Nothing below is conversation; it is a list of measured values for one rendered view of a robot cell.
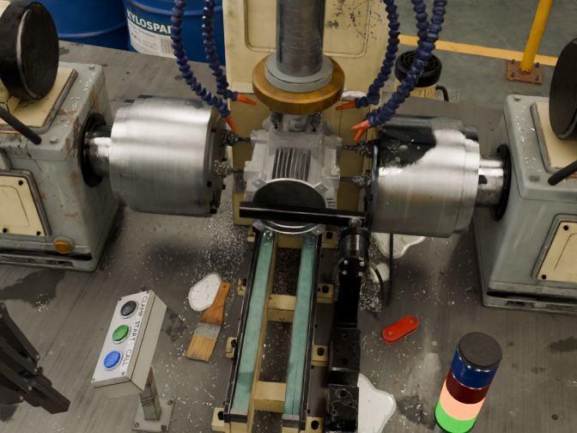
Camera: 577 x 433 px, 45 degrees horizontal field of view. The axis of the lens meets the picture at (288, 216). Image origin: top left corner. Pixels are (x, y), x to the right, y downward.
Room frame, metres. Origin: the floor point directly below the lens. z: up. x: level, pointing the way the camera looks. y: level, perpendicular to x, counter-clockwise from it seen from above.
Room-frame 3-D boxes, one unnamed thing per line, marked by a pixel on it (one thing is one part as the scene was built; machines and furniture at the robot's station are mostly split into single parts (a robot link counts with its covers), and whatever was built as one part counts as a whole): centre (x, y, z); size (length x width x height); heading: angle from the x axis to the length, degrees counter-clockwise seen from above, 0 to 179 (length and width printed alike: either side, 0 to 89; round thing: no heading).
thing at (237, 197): (1.17, 0.10, 0.86); 0.07 x 0.06 x 0.12; 85
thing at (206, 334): (0.86, 0.16, 0.80); 0.21 x 0.05 x 0.01; 167
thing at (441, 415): (0.53, -0.27, 1.05); 0.06 x 0.06 x 0.04
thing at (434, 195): (1.07, -0.29, 1.04); 0.41 x 0.25 x 0.25; 85
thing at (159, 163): (1.12, 0.30, 1.04); 0.37 x 0.25 x 0.25; 85
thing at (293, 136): (1.13, -0.01, 1.11); 0.12 x 0.11 x 0.07; 175
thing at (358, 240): (1.06, -0.18, 0.92); 0.45 x 0.13 x 0.24; 175
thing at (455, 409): (0.53, -0.27, 1.10); 0.06 x 0.06 x 0.04
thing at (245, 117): (1.25, -0.02, 0.97); 0.30 x 0.11 x 0.34; 85
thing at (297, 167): (1.09, -0.01, 1.01); 0.20 x 0.19 x 0.19; 175
